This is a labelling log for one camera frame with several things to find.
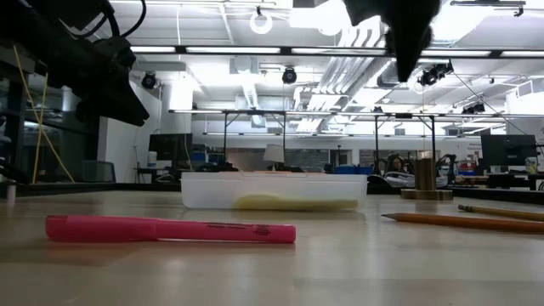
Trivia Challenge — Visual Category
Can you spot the white ring lamp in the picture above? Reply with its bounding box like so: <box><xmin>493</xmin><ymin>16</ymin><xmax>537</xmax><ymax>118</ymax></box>
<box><xmin>248</xmin><ymin>10</ymin><xmax>274</xmax><ymax>36</ymax></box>

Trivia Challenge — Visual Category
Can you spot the clear box with orange lid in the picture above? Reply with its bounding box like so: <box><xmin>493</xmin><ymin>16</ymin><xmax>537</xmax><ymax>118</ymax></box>
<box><xmin>179</xmin><ymin>170</ymin><xmax>369</xmax><ymax>212</ymax></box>

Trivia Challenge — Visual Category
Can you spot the black computer monitor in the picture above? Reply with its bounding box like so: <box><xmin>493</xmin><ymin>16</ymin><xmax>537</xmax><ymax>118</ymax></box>
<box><xmin>148</xmin><ymin>133</ymin><xmax>194</xmax><ymax>169</ymax></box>
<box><xmin>480</xmin><ymin>133</ymin><xmax>539</xmax><ymax>167</ymax></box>

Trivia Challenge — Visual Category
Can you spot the metal cylinder weight on base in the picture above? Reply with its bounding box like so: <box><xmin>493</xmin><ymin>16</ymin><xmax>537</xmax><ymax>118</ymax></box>
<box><xmin>399</xmin><ymin>156</ymin><xmax>455</xmax><ymax>201</ymax></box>

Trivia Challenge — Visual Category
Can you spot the wood-coloured pencil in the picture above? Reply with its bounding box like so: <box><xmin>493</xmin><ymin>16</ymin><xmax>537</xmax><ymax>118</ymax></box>
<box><xmin>457</xmin><ymin>203</ymin><xmax>544</xmax><ymax>223</ymax></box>

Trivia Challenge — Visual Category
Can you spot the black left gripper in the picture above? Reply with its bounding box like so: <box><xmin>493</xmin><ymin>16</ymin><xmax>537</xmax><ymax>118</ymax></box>
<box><xmin>0</xmin><ymin>0</ymin><xmax>151</xmax><ymax>128</ymax></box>

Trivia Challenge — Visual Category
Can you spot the yellow pen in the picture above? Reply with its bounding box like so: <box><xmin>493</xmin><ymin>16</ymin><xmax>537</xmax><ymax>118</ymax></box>
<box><xmin>237</xmin><ymin>199</ymin><xmax>360</xmax><ymax>212</ymax></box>

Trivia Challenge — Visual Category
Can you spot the person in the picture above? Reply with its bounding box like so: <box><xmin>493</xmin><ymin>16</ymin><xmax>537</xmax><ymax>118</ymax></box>
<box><xmin>388</xmin><ymin>154</ymin><xmax>408</xmax><ymax>175</ymax></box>

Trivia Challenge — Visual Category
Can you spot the black ceiling spotlight cluster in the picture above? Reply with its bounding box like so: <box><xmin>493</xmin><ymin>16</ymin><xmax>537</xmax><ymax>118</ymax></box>
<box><xmin>416</xmin><ymin>61</ymin><xmax>454</xmax><ymax>88</ymax></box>
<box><xmin>462</xmin><ymin>101</ymin><xmax>486</xmax><ymax>115</ymax></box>

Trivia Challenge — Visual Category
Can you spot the orange pencil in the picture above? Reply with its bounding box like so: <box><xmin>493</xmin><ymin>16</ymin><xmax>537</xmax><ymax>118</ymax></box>
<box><xmin>380</xmin><ymin>212</ymin><xmax>544</xmax><ymax>235</ymax></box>

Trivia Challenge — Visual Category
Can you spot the white lamp shade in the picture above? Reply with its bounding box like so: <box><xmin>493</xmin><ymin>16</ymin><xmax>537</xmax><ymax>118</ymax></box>
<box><xmin>263</xmin><ymin>143</ymin><xmax>286</xmax><ymax>164</ymax></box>

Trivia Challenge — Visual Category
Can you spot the yellow highlighter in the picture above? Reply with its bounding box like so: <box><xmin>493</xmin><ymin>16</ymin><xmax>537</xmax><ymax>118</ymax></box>
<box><xmin>231</xmin><ymin>193</ymin><xmax>298</xmax><ymax>210</ymax></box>

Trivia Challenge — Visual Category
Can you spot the pink highlighter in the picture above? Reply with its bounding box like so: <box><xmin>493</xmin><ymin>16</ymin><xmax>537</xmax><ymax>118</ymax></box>
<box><xmin>44</xmin><ymin>214</ymin><xmax>298</xmax><ymax>245</ymax></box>

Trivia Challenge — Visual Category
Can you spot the grey mesh chair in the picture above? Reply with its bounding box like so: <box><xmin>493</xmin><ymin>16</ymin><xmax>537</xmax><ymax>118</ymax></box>
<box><xmin>79</xmin><ymin>159</ymin><xmax>117</xmax><ymax>184</ymax></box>

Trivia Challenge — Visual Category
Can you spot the yellow extension cord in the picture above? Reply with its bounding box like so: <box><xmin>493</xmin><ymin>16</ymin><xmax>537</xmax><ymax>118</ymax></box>
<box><xmin>12</xmin><ymin>44</ymin><xmax>77</xmax><ymax>184</ymax></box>

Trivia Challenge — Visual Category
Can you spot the black background desk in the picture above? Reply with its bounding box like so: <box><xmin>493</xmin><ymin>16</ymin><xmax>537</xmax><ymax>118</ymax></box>
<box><xmin>486</xmin><ymin>171</ymin><xmax>544</xmax><ymax>191</ymax></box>

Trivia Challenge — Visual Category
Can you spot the white cylindrical post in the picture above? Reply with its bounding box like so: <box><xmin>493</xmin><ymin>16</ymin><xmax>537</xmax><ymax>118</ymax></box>
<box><xmin>3</xmin><ymin>178</ymin><xmax>20</xmax><ymax>203</ymax></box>

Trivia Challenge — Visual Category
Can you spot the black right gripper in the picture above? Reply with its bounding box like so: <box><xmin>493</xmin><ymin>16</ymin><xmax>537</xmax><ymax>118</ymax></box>
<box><xmin>342</xmin><ymin>0</ymin><xmax>443</xmax><ymax>82</ymax></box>

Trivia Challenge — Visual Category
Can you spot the black distant workstation frame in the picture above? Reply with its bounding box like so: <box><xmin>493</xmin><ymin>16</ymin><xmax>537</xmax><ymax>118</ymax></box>
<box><xmin>168</xmin><ymin>108</ymin><xmax>439</xmax><ymax>173</ymax></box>

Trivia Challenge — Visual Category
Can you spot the black overhead light bar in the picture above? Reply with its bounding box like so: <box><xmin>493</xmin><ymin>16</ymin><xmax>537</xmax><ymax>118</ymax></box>
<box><xmin>129</xmin><ymin>44</ymin><xmax>544</xmax><ymax>60</ymax></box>

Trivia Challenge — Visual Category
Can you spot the blue storage bin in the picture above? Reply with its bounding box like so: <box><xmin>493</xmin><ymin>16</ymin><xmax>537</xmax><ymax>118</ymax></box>
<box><xmin>333</xmin><ymin>165</ymin><xmax>371</xmax><ymax>176</ymax></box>

